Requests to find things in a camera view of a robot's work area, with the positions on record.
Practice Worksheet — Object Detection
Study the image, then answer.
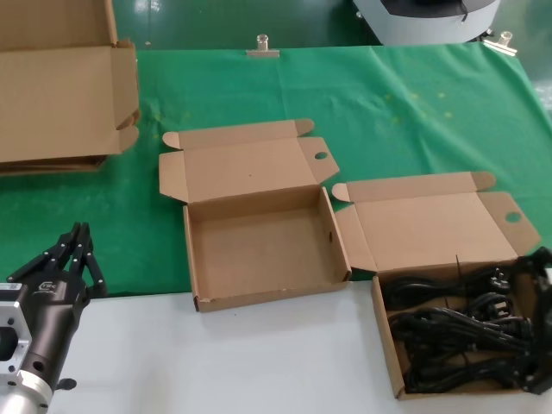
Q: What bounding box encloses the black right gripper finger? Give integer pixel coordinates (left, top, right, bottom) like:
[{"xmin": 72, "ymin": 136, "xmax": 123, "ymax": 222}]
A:
[
  {"xmin": 519, "ymin": 340, "xmax": 552, "ymax": 396},
  {"xmin": 512, "ymin": 246, "xmax": 552, "ymax": 285}
]

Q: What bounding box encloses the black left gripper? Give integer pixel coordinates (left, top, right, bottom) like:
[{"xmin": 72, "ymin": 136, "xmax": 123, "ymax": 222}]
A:
[{"xmin": 6, "ymin": 222, "xmax": 109, "ymax": 387}]

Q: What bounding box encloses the small open cardboard box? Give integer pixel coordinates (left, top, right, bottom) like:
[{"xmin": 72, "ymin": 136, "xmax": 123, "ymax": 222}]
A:
[
  {"xmin": 158, "ymin": 118, "xmax": 353, "ymax": 312},
  {"xmin": 330, "ymin": 171, "xmax": 552, "ymax": 401}
]

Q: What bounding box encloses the large open cardboard box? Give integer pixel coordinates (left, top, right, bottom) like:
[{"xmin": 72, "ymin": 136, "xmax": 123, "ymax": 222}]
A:
[{"xmin": 0, "ymin": 0, "xmax": 141, "ymax": 164}]

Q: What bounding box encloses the green tablecloth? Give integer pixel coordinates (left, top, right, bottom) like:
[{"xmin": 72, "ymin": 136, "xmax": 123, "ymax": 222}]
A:
[{"xmin": 0, "ymin": 42, "xmax": 552, "ymax": 298}]

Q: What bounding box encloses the metal binder clip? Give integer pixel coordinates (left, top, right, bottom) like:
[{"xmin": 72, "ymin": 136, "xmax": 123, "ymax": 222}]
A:
[
  {"xmin": 246, "ymin": 34, "xmax": 281, "ymax": 59},
  {"xmin": 482, "ymin": 30, "xmax": 518, "ymax": 56}
]

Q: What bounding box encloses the grey machine base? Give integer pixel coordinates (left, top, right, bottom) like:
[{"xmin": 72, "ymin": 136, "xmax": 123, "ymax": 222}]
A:
[{"xmin": 351, "ymin": 0, "xmax": 501, "ymax": 47}]

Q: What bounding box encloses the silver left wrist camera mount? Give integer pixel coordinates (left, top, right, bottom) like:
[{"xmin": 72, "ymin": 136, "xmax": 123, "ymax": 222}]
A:
[{"xmin": 0, "ymin": 299, "xmax": 34, "ymax": 377}]

